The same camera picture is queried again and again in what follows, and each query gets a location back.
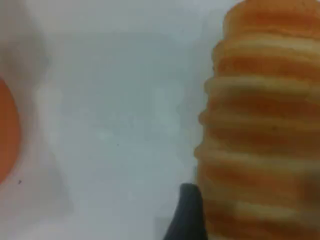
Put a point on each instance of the round egg yolk pastry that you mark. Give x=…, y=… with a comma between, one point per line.
x=8, y=132

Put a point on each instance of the long ridged golden bread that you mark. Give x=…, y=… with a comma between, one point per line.
x=262, y=125

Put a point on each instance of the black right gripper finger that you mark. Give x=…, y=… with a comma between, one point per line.
x=188, y=215

